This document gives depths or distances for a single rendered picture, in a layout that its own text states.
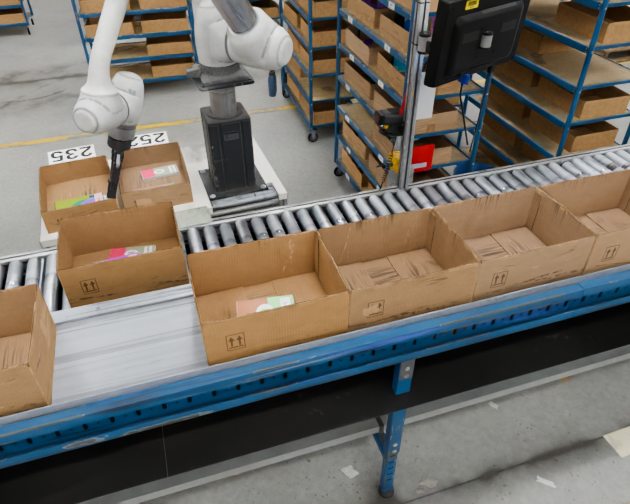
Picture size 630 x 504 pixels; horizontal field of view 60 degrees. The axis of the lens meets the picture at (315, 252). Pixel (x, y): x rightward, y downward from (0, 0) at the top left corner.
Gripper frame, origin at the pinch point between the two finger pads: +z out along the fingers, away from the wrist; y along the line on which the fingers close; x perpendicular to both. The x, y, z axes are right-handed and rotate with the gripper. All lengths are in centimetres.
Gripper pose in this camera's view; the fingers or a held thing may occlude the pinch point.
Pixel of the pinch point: (112, 188)
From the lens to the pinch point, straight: 202.9
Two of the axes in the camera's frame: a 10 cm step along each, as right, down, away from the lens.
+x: -9.0, -0.9, -4.4
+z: -3.2, 8.0, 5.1
